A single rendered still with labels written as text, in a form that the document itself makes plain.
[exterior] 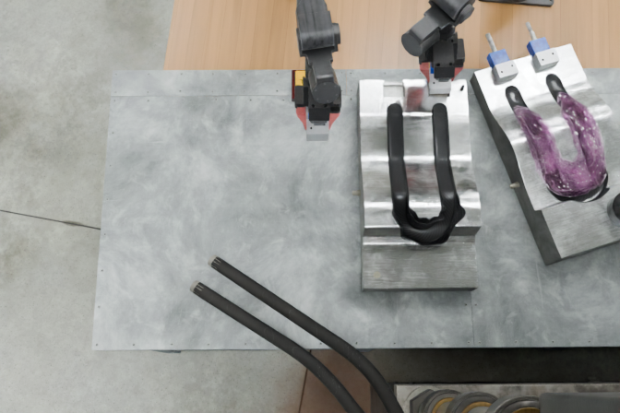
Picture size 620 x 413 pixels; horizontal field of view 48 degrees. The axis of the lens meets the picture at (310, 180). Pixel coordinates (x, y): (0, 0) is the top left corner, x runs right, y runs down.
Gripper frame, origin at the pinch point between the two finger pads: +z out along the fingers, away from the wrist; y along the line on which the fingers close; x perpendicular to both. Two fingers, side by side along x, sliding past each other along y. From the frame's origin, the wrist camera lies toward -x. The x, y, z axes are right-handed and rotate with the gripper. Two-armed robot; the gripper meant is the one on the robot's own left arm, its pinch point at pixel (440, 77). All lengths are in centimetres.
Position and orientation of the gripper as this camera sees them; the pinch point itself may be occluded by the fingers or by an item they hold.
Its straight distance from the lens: 169.0
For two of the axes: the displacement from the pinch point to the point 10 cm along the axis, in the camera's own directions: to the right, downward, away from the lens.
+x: 0.6, -8.1, 5.9
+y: 9.9, -0.3, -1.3
